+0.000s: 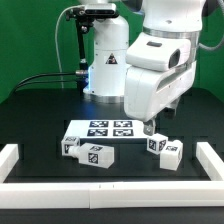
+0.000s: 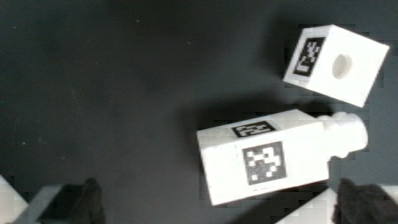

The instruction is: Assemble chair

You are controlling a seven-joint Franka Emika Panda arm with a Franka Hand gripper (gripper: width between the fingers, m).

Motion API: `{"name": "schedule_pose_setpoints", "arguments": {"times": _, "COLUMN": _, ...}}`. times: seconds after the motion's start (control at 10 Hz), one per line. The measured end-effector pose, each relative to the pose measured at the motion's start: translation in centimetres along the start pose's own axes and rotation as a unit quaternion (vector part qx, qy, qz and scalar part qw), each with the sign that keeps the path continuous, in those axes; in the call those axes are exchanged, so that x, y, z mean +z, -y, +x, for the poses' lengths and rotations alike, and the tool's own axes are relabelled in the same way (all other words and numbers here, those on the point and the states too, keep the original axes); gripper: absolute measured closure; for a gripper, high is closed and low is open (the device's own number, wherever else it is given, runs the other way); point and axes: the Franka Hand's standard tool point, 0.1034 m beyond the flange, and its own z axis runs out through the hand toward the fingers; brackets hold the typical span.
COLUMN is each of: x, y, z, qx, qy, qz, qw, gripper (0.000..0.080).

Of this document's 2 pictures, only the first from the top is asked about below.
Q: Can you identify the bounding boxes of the black camera on stand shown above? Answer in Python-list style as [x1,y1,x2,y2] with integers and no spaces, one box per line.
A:
[66,3,119,20]

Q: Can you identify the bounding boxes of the white barrier rail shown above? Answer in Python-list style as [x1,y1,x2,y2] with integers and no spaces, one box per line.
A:
[0,181,224,209]
[0,144,19,184]
[196,142,224,181]

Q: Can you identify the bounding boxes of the grey camera cable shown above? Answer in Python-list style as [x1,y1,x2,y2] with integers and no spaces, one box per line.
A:
[54,4,81,89]

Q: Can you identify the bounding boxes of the white front barrier rail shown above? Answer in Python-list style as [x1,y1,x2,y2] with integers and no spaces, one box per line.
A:
[0,181,224,209]

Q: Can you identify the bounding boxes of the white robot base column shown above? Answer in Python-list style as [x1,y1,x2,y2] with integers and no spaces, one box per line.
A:
[83,16,129,103]

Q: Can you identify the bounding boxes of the black cables on table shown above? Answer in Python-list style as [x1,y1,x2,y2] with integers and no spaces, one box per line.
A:
[11,70,84,96]

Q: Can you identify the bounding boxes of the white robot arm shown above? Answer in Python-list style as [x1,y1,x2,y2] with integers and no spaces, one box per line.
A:
[124,0,224,135]

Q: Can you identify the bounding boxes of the white left barrier rail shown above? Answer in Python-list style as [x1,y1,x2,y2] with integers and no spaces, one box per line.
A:
[0,144,19,184]

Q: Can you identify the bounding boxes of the white tagged cube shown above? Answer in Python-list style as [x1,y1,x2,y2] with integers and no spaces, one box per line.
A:
[61,136,80,156]
[147,133,168,155]

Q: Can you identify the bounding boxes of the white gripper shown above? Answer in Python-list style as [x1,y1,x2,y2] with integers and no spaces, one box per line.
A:
[124,32,196,136]

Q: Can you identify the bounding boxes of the white right barrier rail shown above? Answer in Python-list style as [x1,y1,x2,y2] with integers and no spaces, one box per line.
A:
[196,142,224,181]

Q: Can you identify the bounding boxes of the white chair seat plate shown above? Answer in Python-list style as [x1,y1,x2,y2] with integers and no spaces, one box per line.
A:
[64,120,147,141]

